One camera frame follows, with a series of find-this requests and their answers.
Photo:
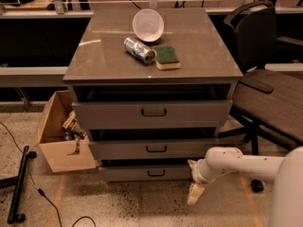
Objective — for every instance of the grey top drawer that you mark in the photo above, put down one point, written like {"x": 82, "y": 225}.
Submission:
{"x": 152, "y": 114}

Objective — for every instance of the green yellow sponge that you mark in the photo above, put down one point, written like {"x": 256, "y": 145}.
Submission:
{"x": 165, "y": 58}

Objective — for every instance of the clutter inside cardboard box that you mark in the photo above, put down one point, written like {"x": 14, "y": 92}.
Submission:
{"x": 73, "y": 131}

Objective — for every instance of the black office chair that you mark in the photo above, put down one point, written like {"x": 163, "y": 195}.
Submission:
{"x": 267, "y": 103}

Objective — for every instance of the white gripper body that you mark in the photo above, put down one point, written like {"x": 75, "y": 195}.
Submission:
{"x": 200, "y": 173}

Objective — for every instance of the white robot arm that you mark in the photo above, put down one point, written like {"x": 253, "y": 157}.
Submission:
{"x": 285, "y": 173}

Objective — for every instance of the grey middle drawer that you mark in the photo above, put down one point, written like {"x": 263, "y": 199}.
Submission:
{"x": 151, "y": 149}

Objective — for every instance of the translucent plastic bowl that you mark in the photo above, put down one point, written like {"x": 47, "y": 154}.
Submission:
{"x": 148, "y": 25}

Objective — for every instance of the black stand leg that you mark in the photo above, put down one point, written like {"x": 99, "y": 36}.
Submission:
{"x": 14, "y": 216}

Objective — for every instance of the grey drawer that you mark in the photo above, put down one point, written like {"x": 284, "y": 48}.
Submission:
{"x": 117, "y": 174}
{"x": 152, "y": 114}
{"x": 151, "y": 149}

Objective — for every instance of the silver soda can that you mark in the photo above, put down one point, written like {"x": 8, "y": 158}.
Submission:
{"x": 139, "y": 50}

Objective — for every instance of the grey drawer cabinet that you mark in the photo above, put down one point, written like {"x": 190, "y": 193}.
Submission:
{"x": 103, "y": 71}

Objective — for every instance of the grey bottom drawer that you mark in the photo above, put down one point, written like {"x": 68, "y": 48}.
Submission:
{"x": 117, "y": 174}

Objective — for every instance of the cardboard box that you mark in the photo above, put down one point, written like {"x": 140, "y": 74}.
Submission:
{"x": 62, "y": 155}

